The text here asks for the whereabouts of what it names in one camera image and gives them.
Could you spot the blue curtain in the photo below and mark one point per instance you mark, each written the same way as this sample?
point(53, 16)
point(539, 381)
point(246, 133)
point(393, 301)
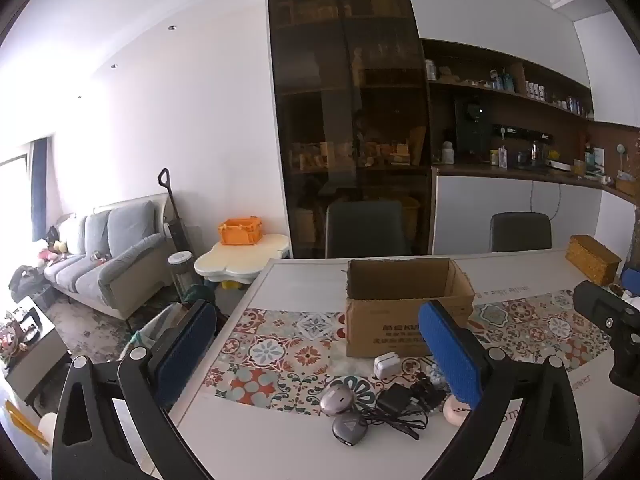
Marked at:
point(40, 185)

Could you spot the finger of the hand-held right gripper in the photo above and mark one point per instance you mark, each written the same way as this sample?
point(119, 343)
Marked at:
point(597, 305)
point(631, 280)

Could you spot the patterned tablecloth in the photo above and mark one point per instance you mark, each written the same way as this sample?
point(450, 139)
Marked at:
point(280, 350)

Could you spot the white small appliance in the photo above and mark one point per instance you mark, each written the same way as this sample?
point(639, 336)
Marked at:
point(447, 152)

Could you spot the wooden counter with white cabinets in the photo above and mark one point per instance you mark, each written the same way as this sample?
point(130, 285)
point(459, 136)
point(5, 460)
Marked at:
point(500, 210)

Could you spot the stuffed toys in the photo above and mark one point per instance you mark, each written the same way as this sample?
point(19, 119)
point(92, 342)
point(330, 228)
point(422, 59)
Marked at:
point(52, 251)

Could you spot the cream kids table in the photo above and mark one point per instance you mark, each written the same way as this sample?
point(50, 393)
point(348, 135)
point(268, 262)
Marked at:
point(235, 262)

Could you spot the dark green bag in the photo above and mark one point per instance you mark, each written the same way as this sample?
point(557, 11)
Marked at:
point(199, 294)

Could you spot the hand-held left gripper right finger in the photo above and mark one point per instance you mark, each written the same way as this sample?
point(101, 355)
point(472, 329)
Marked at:
point(450, 355)

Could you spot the grey sofa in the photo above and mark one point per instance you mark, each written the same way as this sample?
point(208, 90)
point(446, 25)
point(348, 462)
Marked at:
point(115, 255)

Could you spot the pink round case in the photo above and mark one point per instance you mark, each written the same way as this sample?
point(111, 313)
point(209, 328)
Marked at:
point(454, 411)

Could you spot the white cube charger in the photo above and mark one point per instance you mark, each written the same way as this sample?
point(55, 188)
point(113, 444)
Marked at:
point(386, 366)

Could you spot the woven yellow box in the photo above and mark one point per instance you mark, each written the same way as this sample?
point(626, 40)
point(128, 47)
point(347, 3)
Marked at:
point(592, 260)

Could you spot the dark glass cabinet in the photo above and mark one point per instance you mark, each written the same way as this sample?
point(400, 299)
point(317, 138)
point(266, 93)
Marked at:
point(350, 110)

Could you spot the brown cardboard box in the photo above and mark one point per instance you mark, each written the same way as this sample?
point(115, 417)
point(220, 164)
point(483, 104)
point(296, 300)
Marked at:
point(400, 320)

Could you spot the black wall rail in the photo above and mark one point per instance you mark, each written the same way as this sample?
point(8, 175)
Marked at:
point(522, 132)

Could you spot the grey oval case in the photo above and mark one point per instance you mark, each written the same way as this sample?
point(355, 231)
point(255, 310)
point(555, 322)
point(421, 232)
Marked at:
point(350, 429)

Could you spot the silver computer mouse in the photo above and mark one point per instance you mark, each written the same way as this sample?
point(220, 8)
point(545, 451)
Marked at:
point(337, 399)

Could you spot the black wall water dispenser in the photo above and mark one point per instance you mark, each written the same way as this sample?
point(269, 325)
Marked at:
point(472, 130)

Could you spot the black bag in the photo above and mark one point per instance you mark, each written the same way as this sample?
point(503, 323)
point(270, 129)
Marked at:
point(27, 282)

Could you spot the low coffee table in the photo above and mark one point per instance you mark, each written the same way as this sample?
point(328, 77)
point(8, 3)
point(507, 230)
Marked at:
point(30, 355)

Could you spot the orange plastic crate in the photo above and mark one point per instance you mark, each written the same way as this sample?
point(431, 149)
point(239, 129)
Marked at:
point(240, 231)

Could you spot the grey dining chair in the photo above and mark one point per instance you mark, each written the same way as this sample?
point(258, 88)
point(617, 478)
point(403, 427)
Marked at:
point(365, 230)
point(520, 232)

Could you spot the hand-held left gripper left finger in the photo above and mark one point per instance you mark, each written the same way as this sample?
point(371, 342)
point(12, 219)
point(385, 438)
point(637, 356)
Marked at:
point(185, 352)

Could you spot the grey cylinder bin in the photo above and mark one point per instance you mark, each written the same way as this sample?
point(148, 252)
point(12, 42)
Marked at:
point(181, 270)

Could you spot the wooden wall shelf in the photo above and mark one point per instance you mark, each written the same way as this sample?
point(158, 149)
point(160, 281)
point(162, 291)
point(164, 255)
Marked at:
point(500, 92)

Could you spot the upright vacuum cleaner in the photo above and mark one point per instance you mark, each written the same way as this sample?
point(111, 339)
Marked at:
point(176, 225)

